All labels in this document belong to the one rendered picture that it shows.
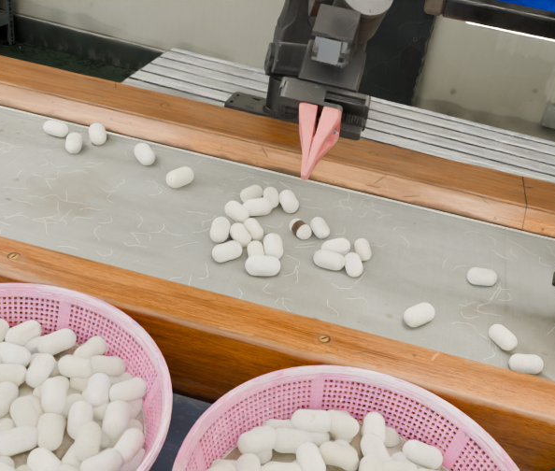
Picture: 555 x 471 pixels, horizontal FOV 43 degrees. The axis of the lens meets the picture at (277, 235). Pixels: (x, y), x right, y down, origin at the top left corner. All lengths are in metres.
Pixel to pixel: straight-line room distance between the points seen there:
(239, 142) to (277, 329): 0.38
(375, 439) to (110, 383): 0.22
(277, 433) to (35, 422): 0.19
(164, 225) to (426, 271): 0.30
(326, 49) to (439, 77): 2.14
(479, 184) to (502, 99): 1.93
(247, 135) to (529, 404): 0.52
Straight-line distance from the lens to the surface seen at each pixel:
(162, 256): 0.75
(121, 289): 0.66
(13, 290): 0.67
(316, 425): 0.60
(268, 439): 0.58
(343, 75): 0.80
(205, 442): 0.56
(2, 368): 0.62
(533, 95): 2.88
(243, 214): 0.80
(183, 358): 0.66
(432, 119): 1.40
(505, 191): 0.97
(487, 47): 2.83
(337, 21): 0.75
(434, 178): 0.95
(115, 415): 0.58
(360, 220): 0.86
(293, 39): 1.17
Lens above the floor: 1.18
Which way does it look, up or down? 33 degrees down
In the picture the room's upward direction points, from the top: 10 degrees clockwise
